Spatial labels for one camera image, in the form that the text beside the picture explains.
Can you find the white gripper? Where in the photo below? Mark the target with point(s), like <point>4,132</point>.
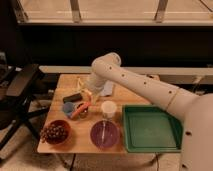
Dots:
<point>95,84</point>

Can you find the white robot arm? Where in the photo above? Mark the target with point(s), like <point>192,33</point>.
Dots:
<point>194,111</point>

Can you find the white plastic cup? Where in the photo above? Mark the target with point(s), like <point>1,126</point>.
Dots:
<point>108,109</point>

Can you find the yellow banana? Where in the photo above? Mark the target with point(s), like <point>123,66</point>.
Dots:
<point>80,85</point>

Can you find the black rectangular block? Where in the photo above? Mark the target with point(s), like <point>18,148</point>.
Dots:
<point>72,98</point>

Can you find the light blue cloth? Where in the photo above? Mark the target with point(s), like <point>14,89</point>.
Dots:
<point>108,89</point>

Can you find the silver spoon in bowl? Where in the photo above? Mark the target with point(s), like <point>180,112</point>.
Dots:
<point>103,131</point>

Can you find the purple bowl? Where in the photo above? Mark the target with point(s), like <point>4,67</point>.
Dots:
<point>112,135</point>

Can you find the bunch of dark grapes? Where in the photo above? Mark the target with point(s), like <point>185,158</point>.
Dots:
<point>53,132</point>

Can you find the orange-red bowl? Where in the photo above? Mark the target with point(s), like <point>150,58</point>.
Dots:
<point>60,140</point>

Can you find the green plastic tray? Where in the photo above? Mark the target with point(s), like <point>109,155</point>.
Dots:
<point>148,129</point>

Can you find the black office chair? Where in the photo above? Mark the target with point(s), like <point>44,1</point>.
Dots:
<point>17,91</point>

